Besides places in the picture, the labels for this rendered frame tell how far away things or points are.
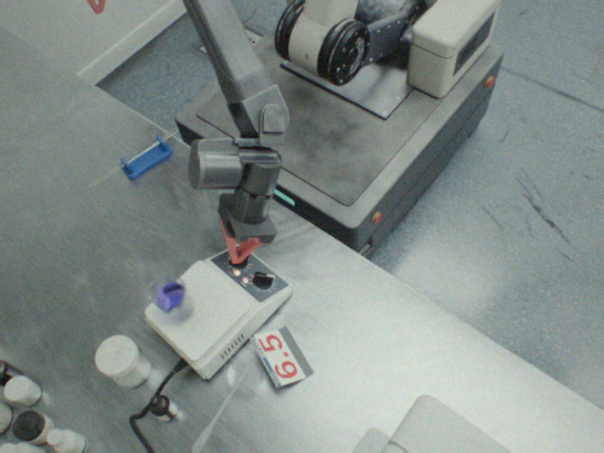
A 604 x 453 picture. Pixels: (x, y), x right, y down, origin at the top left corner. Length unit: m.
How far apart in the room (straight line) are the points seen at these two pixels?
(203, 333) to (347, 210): 0.73
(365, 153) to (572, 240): 0.75
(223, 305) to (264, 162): 0.23
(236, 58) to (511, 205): 1.37
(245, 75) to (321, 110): 0.92
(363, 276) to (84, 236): 0.51
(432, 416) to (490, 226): 1.67
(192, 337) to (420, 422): 0.61
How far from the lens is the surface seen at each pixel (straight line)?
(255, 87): 0.78
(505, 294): 1.82
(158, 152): 1.14
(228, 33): 0.78
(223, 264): 0.91
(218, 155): 0.77
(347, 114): 1.67
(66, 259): 1.09
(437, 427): 0.26
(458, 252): 1.85
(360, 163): 1.56
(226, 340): 0.86
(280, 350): 0.89
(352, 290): 0.94
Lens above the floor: 1.61
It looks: 59 degrees down
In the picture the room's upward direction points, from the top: 8 degrees counter-clockwise
